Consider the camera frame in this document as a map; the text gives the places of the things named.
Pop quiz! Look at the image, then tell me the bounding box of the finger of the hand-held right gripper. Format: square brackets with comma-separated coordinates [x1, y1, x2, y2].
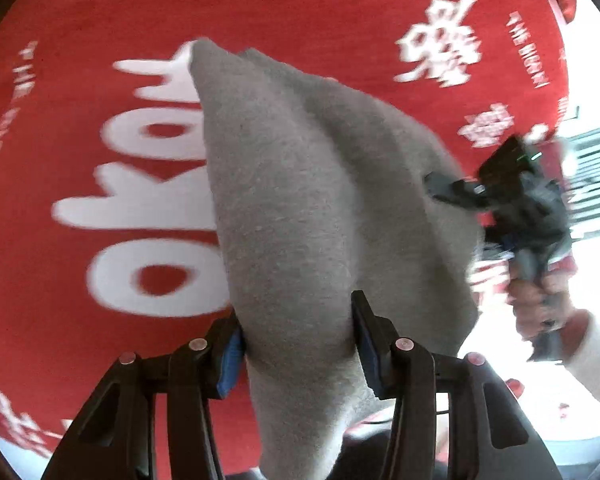
[424, 172, 490, 212]

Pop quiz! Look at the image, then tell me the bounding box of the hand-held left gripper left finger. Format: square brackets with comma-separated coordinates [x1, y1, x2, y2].
[40, 310, 246, 480]

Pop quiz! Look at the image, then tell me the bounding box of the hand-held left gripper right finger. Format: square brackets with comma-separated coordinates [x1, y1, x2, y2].
[351, 290, 564, 480]

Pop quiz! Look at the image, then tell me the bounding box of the grey sock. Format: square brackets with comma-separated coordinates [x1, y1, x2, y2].
[190, 37, 484, 480]

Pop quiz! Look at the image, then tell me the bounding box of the person's right hand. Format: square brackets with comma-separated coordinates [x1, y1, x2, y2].
[507, 256, 592, 342]

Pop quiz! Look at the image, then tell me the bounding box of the red printed blanket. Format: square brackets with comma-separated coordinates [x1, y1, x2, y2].
[0, 0, 581, 480]

